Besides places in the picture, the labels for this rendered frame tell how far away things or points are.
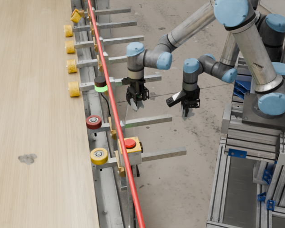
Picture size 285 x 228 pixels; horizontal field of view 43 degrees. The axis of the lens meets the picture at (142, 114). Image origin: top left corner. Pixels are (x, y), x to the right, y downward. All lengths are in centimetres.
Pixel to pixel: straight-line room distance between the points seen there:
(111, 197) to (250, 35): 102
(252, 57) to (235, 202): 121
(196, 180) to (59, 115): 126
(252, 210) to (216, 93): 155
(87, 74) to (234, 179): 129
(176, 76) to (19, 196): 259
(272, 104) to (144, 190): 144
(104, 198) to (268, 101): 92
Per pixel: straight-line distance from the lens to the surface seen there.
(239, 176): 255
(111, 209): 181
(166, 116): 192
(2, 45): 272
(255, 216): 237
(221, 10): 132
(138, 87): 160
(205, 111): 337
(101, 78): 167
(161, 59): 151
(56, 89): 213
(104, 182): 192
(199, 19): 152
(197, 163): 288
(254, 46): 140
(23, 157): 173
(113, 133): 182
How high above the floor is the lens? 207
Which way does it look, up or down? 39 degrees down
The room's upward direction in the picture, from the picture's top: 2 degrees counter-clockwise
